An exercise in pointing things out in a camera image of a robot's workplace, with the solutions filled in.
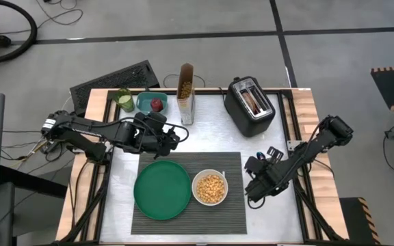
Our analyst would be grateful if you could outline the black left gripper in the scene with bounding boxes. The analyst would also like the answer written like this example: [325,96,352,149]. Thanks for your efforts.
[138,124,181,161]

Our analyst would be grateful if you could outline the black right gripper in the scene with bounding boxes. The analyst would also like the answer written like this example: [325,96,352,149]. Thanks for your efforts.
[244,146,285,203]

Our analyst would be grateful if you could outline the toasted bagel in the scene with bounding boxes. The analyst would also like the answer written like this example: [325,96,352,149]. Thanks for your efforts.
[243,92,261,115]

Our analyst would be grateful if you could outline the green round plate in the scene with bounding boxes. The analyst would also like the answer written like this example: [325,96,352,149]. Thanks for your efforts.
[133,160,193,221]

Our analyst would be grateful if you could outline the black toaster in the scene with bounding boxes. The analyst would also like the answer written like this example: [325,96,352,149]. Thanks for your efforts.
[223,76,276,138]

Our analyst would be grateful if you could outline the white bowl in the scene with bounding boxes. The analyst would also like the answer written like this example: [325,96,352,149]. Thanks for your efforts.
[192,169,229,207]

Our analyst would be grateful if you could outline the red apple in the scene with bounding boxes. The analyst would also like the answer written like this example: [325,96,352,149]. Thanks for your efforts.
[150,98,164,113]

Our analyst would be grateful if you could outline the teal plastic basket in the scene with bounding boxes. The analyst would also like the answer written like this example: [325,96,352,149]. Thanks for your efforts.
[136,91,169,115]

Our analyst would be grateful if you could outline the yellow cereal puffs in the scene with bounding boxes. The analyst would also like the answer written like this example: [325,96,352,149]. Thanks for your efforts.
[196,174,226,204]

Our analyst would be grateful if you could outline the green faceted cup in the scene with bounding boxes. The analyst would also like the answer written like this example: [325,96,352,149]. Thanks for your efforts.
[116,87,136,113]

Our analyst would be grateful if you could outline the gray ribbed placemat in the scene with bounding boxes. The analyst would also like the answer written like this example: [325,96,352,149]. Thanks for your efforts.
[131,152,248,235]

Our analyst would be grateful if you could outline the black metal table frame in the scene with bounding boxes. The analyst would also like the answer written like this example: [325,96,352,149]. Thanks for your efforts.
[51,89,347,246]

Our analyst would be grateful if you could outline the black toaster power cable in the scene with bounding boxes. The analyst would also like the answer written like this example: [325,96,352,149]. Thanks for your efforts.
[163,73,207,89]

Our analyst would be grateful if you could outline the black cable bundle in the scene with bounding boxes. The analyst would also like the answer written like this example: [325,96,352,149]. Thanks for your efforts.
[0,129,81,172]

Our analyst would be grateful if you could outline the thin black floor cable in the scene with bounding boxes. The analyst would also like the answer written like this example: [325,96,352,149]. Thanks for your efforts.
[34,0,84,27]

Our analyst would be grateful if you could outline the black vacuum hose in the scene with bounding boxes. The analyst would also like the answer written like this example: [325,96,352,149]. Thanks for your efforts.
[0,0,38,65]

